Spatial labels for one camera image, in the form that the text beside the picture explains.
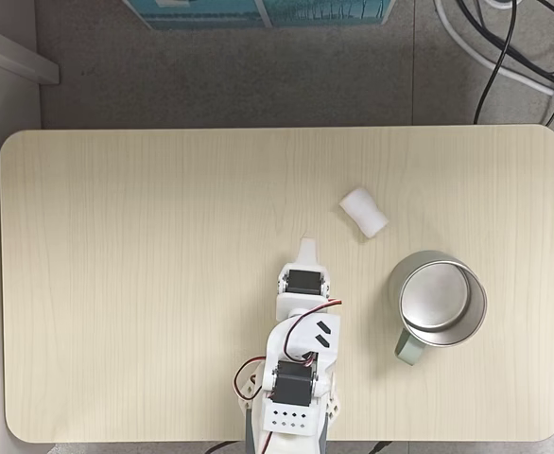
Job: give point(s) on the white gauze dressing roll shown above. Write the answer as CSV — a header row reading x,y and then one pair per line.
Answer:
x,y
364,212

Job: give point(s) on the grey table clamp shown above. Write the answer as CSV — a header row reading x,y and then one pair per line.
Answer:
x,y
249,425

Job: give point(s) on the green steel mug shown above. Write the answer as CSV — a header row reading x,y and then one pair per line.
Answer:
x,y
440,300

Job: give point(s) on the blue printed box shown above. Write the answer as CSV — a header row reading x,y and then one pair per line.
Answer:
x,y
258,13

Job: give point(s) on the white shelf board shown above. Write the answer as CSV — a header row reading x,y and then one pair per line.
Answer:
x,y
17,57

